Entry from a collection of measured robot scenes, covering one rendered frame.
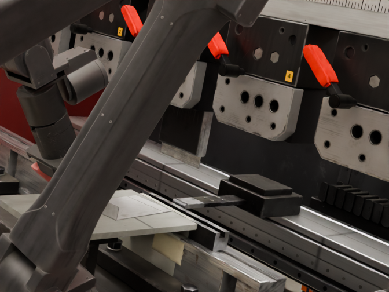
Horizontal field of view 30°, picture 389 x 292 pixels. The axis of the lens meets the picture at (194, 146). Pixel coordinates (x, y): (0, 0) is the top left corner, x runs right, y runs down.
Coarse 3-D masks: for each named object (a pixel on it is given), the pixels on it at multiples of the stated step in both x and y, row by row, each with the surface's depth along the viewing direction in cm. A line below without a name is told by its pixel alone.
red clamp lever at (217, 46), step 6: (216, 36) 105; (210, 42) 105; (216, 42) 104; (222, 42) 105; (210, 48) 105; (216, 48) 104; (222, 48) 104; (216, 54) 104; (222, 54) 104; (228, 54) 105; (222, 60) 103; (228, 60) 104; (222, 66) 102; (228, 66) 102; (234, 66) 103; (222, 72) 102; (228, 72) 102; (234, 72) 103; (240, 72) 104
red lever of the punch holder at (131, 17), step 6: (126, 6) 120; (132, 6) 121; (126, 12) 120; (132, 12) 120; (126, 18) 120; (132, 18) 119; (138, 18) 120; (132, 24) 118; (138, 24) 119; (132, 30) 118; (138, 30) 118
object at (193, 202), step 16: (240, 176) 139; (256, 176) 142; (224, 192) 138; (240, 192) 135; (256, 192) 133; (272, 192) 133; (288, 192) 137; (192, 208) 125; (240, 208) 135; (256, 208) 132; (272, 208) 133; (288, 208) 136
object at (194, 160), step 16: (176, 112) 121; (192, 112) 118; (208, 112) 116; (160, 128) 124; (176, 128) 121; (192, 128) 118; (208, 128) 117; (176, 144) 121; (192, 144) 118; (192, 160) 119
